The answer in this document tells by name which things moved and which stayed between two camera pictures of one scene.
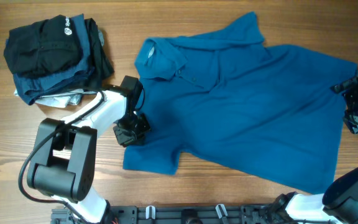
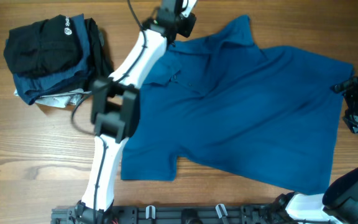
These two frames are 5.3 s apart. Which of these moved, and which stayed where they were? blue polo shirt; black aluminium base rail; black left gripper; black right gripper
Moved: black left gripper
Stayed: black aluminium base rail; black right gripper; blue polo shirt
